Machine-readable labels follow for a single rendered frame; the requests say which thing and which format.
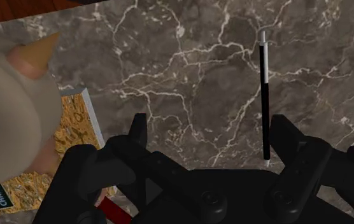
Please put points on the black and white pen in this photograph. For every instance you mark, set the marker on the black and white pen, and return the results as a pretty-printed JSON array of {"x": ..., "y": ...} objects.
[{"x": 265, "y": 102}]

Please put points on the red flat object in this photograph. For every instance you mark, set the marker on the red flat object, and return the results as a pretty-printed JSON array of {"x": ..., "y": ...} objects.
[{"x": 114, "y": 211}]

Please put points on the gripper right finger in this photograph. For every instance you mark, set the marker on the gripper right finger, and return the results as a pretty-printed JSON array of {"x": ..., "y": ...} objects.
[{"x": 301, "y": 167}]

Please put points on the grey horned animal figure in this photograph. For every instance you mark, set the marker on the grey horned animal figure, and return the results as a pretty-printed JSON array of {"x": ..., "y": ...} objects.
[{"x": 12, "y": 108}]

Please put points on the yellow patterned book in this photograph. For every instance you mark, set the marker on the yellow patterned book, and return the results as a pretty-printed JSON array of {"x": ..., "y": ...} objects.
[{"x": 71, "y": 124}]

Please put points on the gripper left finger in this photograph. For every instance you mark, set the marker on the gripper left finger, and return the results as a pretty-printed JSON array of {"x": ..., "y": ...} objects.
[{"x": 115, "y": 167}]

